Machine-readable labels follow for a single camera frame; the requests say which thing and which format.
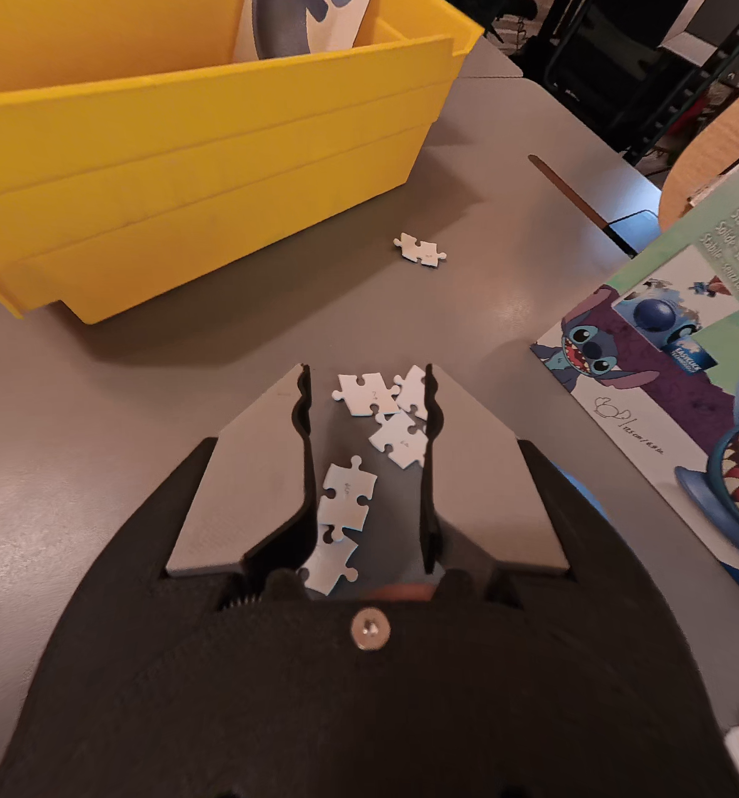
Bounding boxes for yellow plastic bin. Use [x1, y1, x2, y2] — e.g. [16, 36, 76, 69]
[0, 0, 485, 325]

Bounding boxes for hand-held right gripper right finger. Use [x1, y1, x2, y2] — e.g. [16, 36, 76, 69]
[420, 365, 570, 576]

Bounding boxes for cartoon printed puzzle box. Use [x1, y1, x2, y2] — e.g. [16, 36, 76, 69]
[529, 143, 739, 618]

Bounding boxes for white card with blue ears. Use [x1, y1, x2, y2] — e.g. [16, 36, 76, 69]
[232, 0, 373, 63]

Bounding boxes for blue round plastic dish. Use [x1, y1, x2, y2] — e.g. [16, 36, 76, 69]
[547, 458, 607, 525]

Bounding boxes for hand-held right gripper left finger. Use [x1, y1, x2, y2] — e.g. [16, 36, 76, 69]
[165, 365, 317, 577]

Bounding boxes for puzzle piece cluster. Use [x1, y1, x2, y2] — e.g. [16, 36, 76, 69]
[297, 365, 433, 596]

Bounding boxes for joined puzzle piece pair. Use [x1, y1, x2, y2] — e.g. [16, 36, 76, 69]
[393, 232, 448, 269]

